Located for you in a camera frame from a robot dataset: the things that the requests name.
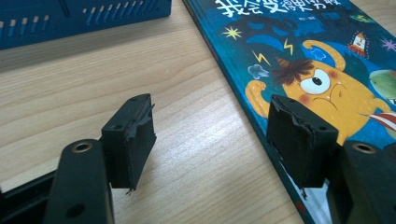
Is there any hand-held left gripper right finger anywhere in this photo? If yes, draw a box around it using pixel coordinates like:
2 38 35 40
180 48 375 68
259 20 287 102
265 94 340 200

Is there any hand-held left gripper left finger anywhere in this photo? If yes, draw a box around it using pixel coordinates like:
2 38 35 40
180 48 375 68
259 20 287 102
100 92 158 196

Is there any blue picture book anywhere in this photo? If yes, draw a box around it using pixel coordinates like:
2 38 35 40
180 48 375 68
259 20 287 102
181 0 396 224

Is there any blue file rack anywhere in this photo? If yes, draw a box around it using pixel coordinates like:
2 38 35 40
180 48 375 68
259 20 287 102
0 0 173 51

